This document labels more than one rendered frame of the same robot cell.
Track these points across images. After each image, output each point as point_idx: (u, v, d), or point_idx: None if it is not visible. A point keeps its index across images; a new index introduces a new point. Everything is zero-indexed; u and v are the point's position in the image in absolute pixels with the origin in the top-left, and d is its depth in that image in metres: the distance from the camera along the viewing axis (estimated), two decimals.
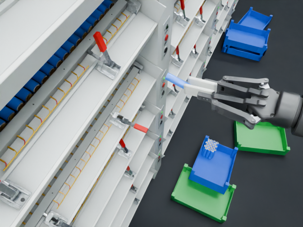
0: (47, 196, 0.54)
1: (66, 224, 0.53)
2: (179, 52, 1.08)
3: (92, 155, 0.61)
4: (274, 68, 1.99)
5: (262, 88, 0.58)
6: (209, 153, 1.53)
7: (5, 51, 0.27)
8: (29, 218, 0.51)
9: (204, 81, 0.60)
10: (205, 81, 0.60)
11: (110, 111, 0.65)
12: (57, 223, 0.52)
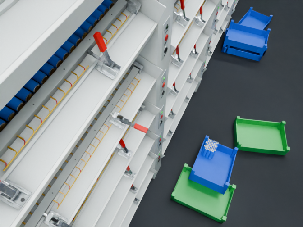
0: (47, 196, 0.54)
1: (66, 224, 0.53)
2: (179, 52, 1.08)
3: (92, 155, 0.61)
4: (274, 68, 1.99)
5: None
6: (209, 153, 1.53)
7: (5, 51, 0.27)
8: (29, 218, 0.51)
9: None
10: None
11: (110, 111, 0.65)
12: (57, 223, 0.52)
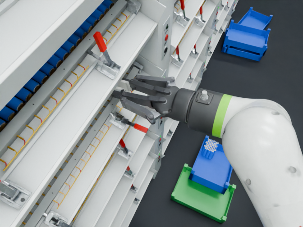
0: (47, 196, 0.54)
1: (66, 224, 0.53)
2: (179, 52, 1.08)
3: (92, 155, 0.61)
4: (274, 68, 1.99)
5: (168, 86, 0.62)
6: (209, 153, 1.53)
7: (5, 51, 0.27)
8: (29, 218, 0.51)
9: None
10: None
11: (110, 111, 0.65)
12: (57, 223, 0.52)
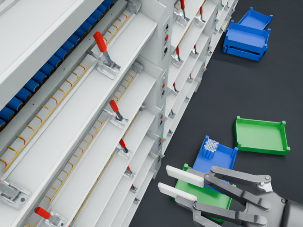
0: None
1: (52, 216, 0.52)
2: (179, 52, 1.08)
3: (84, 150, 0.61)
4: (274, 68, 1.99)
5: None
6: (209, 153, 1.53)
7: (5, 51, 0.27)
8: None
9: None
10: None
11: (103, 107, 0.65)
12: None
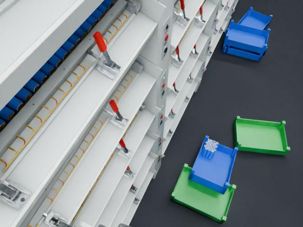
0: None
1: (66, 224, 0.53)
2: (179, 52, 1.08)
3: (85, 151, 0.61)
4: (274, 68, 1.99)
5: None
6: (209, 153, 1.53)
7: (5, 51, 0.27)
8: None
9: None
10: None
11: (103, 107, 0.65)
12: (57, 223, 0.52)
